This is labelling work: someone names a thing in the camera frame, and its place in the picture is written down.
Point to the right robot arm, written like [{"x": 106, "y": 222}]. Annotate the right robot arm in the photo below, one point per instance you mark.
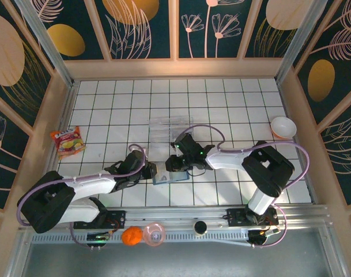
[{"x": 230, "y": 160}]

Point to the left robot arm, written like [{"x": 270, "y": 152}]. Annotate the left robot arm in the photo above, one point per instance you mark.
[{"x": 88, "y": 187}]

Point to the clear acrylic card stand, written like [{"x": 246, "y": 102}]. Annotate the clear acrylic card stand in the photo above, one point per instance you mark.
[{"x": 160, "y": 130}]

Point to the orange ball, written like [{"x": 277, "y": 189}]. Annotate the orange ball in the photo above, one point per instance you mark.
[{"x": 132, "y": 236}]

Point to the red snack packet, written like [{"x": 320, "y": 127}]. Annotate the red snack packet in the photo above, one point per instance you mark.
[{"x": 67, "y": 142}]

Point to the black and white cup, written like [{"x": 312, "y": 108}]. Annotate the black and white cup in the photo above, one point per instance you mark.
[{"x": 200, "y": 227}]

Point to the white and orange bowl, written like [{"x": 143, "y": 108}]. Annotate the white and orange bowl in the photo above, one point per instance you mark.
[{"x": 283, "y": 127}]

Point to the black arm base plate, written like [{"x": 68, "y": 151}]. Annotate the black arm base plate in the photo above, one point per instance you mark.
[
  {"x": 235, "y": 217},
  {"x": 117, "y": 216}
]

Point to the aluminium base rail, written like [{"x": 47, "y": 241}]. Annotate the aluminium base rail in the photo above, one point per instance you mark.
[{"x": 175, "y": 215}]

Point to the aluminium frame post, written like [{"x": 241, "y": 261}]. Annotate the aluminium frame post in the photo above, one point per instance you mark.
[
  {"x": 47, "y": 43},
  {"x": 299, "y": 43}
]

